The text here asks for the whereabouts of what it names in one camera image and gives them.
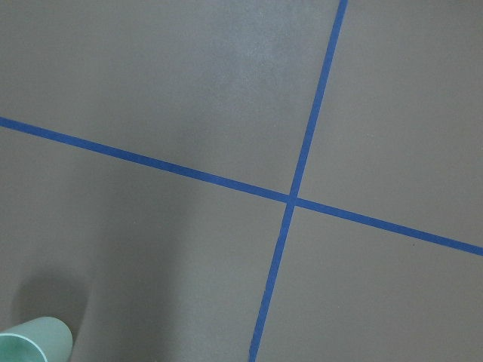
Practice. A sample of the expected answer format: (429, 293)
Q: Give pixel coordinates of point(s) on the light green cup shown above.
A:
(41, 339)

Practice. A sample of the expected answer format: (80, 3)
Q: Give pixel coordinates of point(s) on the brown table mat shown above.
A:
(244, 180)

